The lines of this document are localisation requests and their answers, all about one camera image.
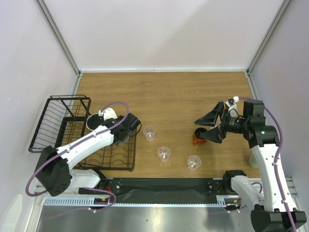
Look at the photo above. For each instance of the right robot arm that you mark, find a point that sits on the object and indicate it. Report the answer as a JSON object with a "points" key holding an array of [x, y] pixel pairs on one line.
{"points": [[273, 210]]}

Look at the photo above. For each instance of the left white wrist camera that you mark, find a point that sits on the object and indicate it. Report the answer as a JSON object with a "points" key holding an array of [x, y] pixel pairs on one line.
{"points": [[107, 113]]}

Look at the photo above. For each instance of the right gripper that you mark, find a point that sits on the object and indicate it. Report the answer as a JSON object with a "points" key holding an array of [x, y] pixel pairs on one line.
{"points": [[223, 121]]}

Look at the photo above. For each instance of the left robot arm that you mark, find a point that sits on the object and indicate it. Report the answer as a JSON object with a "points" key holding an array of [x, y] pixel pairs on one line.
{"points": [[58, 176]]}

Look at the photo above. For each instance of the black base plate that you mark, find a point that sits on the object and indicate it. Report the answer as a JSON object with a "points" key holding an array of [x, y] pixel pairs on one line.
{"points": [[164, 187]]}

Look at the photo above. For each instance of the clear plastic cup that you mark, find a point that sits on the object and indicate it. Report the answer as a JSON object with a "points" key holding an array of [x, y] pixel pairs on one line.
{"points": [[149, 132], [193, 162], [164, 153]]}

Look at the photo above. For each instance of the black skull mug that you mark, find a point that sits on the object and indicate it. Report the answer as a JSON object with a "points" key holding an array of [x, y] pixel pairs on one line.
{"points": [[94, 121]]}

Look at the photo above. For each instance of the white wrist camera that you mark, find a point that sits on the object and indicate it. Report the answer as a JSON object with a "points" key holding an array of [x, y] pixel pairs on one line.
{"points": [[231, 106], [107, 113]]}

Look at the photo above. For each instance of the aluminium frame rail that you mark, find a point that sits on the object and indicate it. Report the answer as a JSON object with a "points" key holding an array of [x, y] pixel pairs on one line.
{"points": [[57, 34]]}

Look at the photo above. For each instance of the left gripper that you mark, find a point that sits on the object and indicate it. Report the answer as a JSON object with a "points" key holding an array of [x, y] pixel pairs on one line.
{"points": [[119, 118]]}

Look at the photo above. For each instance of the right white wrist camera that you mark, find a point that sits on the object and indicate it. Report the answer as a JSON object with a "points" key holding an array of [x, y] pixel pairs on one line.
{"points": [[231, 106]]}

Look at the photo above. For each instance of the black wire dish rack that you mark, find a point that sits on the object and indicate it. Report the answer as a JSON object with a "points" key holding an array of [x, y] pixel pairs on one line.
{"points": [[63, 121]]}

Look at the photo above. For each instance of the pale green cup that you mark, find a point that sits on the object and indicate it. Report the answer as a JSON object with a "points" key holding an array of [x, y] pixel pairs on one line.
{"points": [[253, 162]]}

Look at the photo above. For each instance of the white slotted cable duct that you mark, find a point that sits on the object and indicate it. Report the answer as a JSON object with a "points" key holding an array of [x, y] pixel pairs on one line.
{"points": [[221, 201]]}

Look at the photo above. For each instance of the small orange mug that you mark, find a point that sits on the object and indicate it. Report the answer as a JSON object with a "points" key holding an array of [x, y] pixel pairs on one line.
{"points": [[196, 138]]}

